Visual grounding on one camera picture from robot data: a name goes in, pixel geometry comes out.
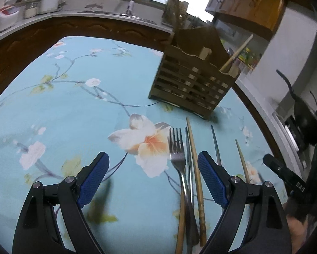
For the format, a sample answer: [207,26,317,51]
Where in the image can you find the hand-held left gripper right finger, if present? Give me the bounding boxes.
[197,150,293,254]

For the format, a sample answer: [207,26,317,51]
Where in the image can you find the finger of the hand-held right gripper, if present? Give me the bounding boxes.
[263,153,308,198]

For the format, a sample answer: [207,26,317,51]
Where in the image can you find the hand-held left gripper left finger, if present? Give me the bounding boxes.
[12,151,110,254]

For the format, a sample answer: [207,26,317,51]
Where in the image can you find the wooden chopstick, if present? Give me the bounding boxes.
[235,138,252,184]
[185,118,207,246]
[174,193,186,254]
[219,34,254,72]

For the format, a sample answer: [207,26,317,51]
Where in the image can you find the metal chopstick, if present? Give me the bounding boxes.
[210,125,222,167]
[184,126,195,254]

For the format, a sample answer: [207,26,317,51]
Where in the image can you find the metal fork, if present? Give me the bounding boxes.
[168,127,200,248]

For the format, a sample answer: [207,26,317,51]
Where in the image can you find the wooden utensil holder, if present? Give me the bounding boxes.
[148,26,241,119]

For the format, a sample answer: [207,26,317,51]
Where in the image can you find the dish rack with utensils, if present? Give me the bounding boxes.
[162,0,189,27]

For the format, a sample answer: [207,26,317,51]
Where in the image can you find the person's right hand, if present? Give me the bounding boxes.
[285,215,316,254]

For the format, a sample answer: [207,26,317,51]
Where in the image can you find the gas stove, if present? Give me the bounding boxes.
[272,111,315,170]

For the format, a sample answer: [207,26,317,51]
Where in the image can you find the black wok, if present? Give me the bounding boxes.
[276,69,317,146]

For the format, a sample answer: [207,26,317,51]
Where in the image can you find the blue floral tablecloth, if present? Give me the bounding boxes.
[0,36,289,254]

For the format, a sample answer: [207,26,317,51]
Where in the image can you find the yellow oil bottle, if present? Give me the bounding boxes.
[241,48,254,64]

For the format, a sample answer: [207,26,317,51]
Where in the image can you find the steel sink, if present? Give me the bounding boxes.
[78,9,159,24]

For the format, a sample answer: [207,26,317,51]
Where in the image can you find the wooden upper cabinets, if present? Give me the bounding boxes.
[205,0,306,40]

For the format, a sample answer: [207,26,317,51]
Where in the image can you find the white jar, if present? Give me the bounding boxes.
[23,1,38,19]

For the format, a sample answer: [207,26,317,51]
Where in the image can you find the white cooker pot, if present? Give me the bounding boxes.
[39,0,62,15]

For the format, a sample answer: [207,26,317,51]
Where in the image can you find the white and red rice cooker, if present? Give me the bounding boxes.
[0,7,19,33]

